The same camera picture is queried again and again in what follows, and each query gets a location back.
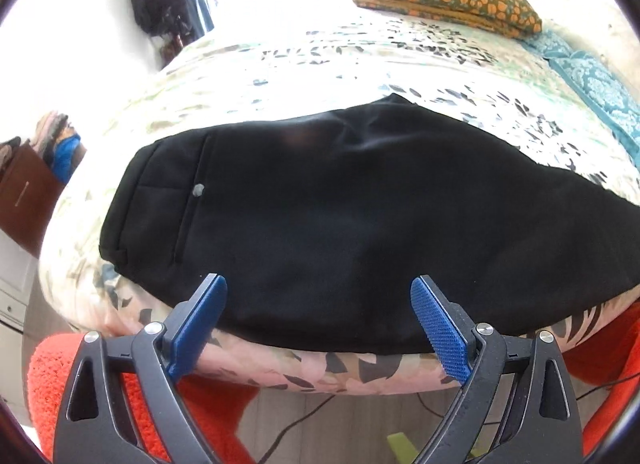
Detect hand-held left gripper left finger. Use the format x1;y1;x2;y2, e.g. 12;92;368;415
54;273;229;464

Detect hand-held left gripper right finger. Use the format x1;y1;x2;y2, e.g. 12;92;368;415
410;274;585;464

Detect black pants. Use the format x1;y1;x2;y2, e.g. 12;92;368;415
98;92;640;355

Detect green paper sheet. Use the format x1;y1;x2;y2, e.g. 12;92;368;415
387;433;426;464

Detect white drawer unit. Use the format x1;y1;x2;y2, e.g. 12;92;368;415
0;231;38;332

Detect brown wooden cabinet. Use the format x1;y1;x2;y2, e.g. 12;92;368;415
0;144;66;257

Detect pile of colourful clothes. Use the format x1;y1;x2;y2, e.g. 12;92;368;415
30;111;83;185

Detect leaf-print bedspread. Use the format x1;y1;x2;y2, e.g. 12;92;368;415
37;9;640;397

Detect large teal patterned pillow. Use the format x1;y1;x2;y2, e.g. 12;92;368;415
547;51;640;170

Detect small teal patterned pillow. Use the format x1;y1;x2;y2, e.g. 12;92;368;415
522;29;576;61

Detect dark blue curtain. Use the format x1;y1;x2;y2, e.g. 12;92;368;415
192;0;217;39

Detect cream padded headboard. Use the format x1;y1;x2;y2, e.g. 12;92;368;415
522;0;636;70

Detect black cable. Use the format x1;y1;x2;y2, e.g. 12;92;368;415
255;391;501;464

